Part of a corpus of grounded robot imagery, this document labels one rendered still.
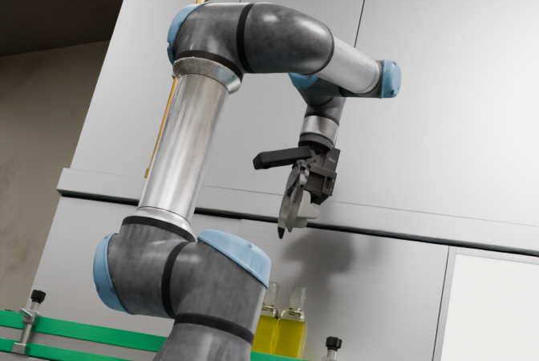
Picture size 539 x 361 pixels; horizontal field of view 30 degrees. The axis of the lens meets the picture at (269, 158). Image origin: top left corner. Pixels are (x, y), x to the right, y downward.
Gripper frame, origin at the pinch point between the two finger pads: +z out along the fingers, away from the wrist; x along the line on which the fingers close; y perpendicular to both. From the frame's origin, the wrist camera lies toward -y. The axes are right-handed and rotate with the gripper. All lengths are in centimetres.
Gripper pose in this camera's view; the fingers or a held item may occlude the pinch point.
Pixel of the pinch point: (282, 228)
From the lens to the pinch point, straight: 200.1
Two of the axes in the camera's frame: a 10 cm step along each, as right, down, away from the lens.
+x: -2.9, 3.1, 9.0
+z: -2.5, 8.9, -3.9
